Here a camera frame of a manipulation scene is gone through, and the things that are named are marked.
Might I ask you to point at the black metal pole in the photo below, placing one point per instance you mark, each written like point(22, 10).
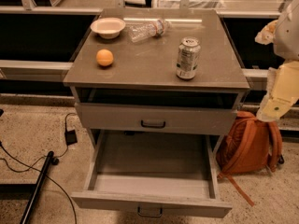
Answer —
point(37, 188)

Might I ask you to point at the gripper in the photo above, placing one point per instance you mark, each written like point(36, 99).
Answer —
point(288, 36)

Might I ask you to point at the white paper bowl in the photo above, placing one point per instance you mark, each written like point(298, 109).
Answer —
point(108, 28)

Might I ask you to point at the silver green 7up can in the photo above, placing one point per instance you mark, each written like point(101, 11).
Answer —
point(188, 57)

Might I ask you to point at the black power adapter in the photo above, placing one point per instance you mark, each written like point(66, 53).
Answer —
point(70, 137)

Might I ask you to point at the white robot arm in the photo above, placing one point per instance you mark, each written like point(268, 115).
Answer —
point(283, 33)

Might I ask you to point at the open grey middle drawer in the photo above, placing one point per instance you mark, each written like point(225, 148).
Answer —
point(153, 174)

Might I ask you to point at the grey drawer cabinet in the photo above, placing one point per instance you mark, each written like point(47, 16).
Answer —
point(145, 73)

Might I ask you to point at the orange backpack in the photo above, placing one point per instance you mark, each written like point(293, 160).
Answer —
point(251, 145)

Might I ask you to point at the orange fruit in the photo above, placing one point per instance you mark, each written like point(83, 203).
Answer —
point(104, 57)

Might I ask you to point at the closed grey upper drawer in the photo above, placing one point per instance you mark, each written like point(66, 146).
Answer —
point(155, 119)

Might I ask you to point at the clear plastic water bottle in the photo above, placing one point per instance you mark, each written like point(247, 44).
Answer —
point(148, 29)

